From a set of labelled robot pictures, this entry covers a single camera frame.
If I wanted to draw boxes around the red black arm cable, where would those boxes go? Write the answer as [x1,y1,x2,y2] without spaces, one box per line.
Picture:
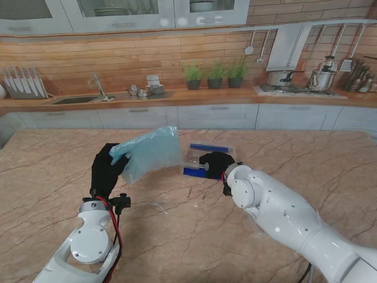
[93,194,124,283]
[299,261,314,283]

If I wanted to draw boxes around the clear plastic bag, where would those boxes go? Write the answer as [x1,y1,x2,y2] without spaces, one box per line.
[108,124,182,186]

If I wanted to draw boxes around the printed kitchen backdrop banner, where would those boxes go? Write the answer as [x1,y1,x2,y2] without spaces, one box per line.
[0,0,377,150]

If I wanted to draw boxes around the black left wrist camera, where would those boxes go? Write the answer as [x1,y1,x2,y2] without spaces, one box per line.
[113,192,132,209]

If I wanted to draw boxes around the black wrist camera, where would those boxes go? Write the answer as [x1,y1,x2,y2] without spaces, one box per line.
[222,176,234,197]
[113,192,132,209]

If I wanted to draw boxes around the red black left arm cable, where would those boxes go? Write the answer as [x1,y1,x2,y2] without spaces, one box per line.
[93,194,124,283]

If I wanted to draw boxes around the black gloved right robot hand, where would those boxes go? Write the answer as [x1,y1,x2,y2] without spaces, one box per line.
[199,151,236,180]

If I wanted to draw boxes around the red black right arm cable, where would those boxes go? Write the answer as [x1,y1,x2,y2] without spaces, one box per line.
[299,261,314,283]

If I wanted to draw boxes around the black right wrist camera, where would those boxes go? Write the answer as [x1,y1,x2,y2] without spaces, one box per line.
[222,176,234,197]

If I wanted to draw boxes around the clear plastic crate blue clips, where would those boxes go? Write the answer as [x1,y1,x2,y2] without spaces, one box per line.
[180,142,240,179]

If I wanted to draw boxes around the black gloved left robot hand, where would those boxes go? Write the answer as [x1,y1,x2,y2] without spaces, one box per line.
[90,143,133,198]

